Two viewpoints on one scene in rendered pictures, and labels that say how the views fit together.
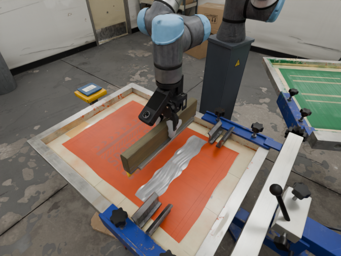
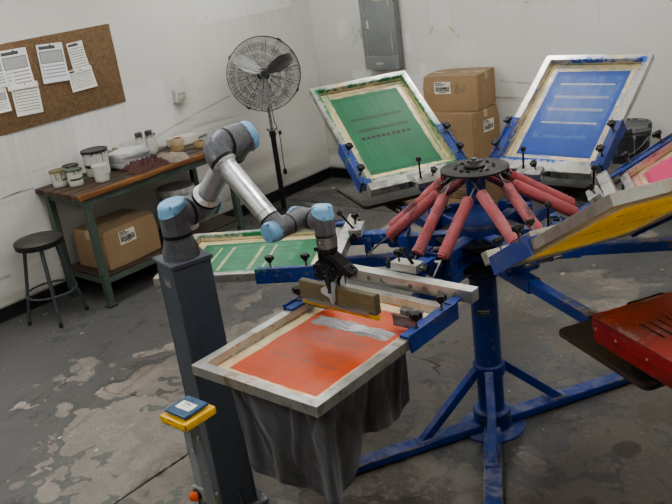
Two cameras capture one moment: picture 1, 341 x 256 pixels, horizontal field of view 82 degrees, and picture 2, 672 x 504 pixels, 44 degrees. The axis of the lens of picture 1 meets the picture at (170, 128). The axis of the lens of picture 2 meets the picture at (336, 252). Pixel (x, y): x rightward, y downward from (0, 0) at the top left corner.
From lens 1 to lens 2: 2.83 m
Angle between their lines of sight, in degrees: 73
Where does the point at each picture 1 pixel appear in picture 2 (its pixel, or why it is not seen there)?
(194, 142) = (323, 319)
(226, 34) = (192, 249)
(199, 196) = (386, 315)
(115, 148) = (326, 361)
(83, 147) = (323, 380)
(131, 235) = (423, 323)
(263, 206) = (402, 276)
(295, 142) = not seen: hidden behind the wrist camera
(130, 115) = (265, 363)
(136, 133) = (302, 353)
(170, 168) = (356, 327)
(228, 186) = not seen: hidden behind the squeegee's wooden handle
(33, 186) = not seen: outside the picture
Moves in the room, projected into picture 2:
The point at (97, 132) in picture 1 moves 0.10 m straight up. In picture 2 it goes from (296, 378) to (292, 352)
